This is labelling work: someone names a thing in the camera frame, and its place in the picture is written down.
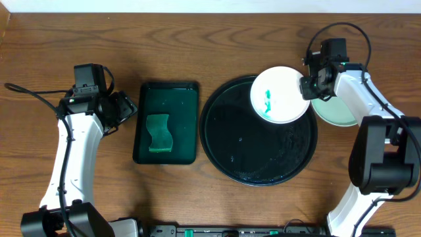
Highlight white plate green stain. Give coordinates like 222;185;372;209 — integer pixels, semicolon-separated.
250;66;310;124

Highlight green scrubbing sponge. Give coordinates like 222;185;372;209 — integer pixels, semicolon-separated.
146;114;174;153

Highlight round black serving tray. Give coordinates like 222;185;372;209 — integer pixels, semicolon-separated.
199;75;318;186

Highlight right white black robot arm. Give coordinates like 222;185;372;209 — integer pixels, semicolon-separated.
300;56;420;236

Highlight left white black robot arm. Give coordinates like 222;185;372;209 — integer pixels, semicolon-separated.
20;90;140;236

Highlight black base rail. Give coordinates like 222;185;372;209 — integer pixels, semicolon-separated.
138;225;330;237

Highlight black rectangular water tray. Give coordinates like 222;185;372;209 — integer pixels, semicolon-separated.
133;82;199;165

